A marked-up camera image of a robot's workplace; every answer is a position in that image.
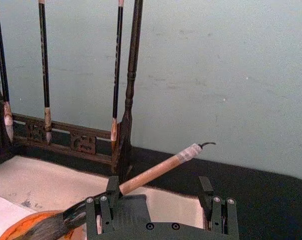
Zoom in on cream felt mat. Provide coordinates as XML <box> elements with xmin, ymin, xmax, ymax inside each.
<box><xmin>0</xmin><ymin>154</ymin><xmax>205</xmax><ymax>240</ymax></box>

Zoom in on large brown-handled calligraphy brush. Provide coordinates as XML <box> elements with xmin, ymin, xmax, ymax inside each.
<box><xmin>20</xmin><ymin>141</ymin><xmax>217</xmax><ymax>240</ymax></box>

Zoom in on white paper sheet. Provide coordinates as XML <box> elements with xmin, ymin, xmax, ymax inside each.
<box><xmin>0</xmin><ymin>194</ymin><xmax>39</xmax><ymax>240</ymax></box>

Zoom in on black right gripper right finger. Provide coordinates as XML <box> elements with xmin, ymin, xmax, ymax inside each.
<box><xmin>198</xmin><ymin>175</ymin><xmax>239</xmax><ymax>236</ymax></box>

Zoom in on orange dish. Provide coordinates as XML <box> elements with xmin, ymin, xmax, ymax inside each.
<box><xmin>0</xmin><ymin>209</ymin><xmax>78</xmax><ymax>240</ymax></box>

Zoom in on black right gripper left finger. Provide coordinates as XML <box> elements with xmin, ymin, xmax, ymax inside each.
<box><xmin>85</xmin><ymin>175</ymin><xmax>122</xmax><ymax>236</ymax></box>

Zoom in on dark wooden brush rack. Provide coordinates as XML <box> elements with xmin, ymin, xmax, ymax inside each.
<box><xmin>0</xmin><ymin>0</ymin><xmax>144</xmax><ymax>176</ymax></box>

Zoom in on black-handled hanging calligraphy brush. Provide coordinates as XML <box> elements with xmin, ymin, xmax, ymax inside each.
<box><xmin>38</xmin><ymin>0</ymin><xmax>53</xmax><ymax>145</ymax></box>
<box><xmin>0</xmin><ymin>0</ymin><xmax>15</xmax><ymax>144</ymax></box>
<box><xmin>110</xmin><ymin>0</ymin><xmax>125</xmax><ymax>143</ymax></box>

